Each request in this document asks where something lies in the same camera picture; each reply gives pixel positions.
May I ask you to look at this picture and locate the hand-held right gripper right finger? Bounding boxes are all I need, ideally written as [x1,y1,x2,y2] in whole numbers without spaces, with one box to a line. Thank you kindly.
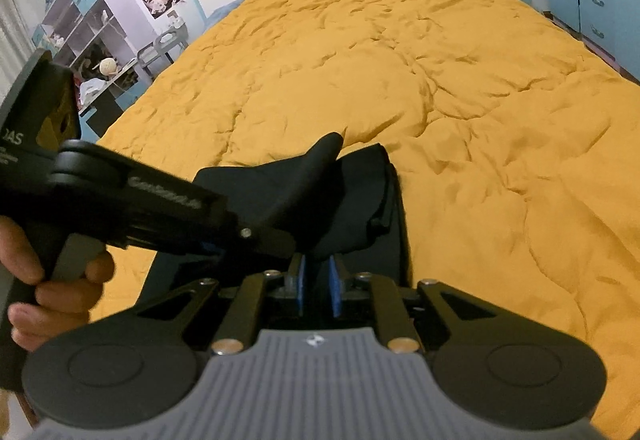
[327,253,498,356]

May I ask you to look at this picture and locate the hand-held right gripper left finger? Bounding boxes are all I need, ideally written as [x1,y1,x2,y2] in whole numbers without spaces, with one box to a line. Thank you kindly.
[132,253,308,356]

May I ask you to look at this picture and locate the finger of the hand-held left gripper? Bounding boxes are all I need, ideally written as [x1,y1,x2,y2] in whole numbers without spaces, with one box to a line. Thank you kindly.
[220,221,299,262]

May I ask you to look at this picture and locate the black pants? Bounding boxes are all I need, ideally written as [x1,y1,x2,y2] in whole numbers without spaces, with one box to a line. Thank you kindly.
[140,131,414,302]

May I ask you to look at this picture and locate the person's left hand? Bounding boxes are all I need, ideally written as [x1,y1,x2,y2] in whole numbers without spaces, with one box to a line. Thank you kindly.
[0,215,116,353]

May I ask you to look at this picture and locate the cluttered desk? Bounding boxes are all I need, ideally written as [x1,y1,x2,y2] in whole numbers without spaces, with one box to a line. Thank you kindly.
[74,55,153,138]

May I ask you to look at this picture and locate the white plastic bag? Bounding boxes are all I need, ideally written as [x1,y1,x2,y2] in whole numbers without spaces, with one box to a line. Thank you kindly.
[80,77,109,97]

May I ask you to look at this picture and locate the white blue bookshelf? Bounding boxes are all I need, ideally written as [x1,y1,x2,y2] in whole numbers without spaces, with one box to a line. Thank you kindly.
[32,0,151,74]

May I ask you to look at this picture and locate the white curtain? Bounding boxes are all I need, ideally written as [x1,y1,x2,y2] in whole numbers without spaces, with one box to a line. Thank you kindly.
[0,0,32,94]

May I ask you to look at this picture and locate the yellow quilted blanket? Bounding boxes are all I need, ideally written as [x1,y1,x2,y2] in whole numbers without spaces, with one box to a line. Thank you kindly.
[87,0,640,423]

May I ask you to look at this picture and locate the blue pillow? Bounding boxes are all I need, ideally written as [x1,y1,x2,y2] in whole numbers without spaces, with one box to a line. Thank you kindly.
[206,0,267,24]

